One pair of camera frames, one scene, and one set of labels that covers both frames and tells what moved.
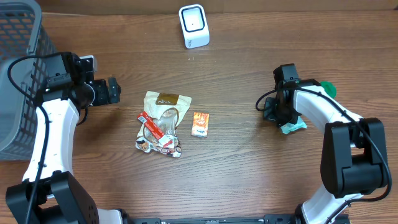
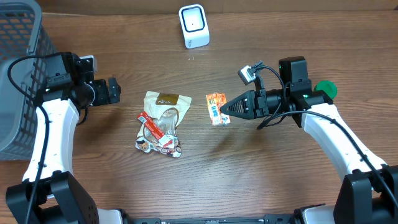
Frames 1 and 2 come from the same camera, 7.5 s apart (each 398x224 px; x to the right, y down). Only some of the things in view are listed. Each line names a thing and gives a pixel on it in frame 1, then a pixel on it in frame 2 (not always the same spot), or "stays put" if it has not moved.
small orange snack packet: [200, 124] to [215, 101]
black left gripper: [109, 90] stays put
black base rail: [266, 219] stays put
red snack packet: [165, 140] stays put
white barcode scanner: [194, 26] stays put
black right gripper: [270, 109] to [259, 103]
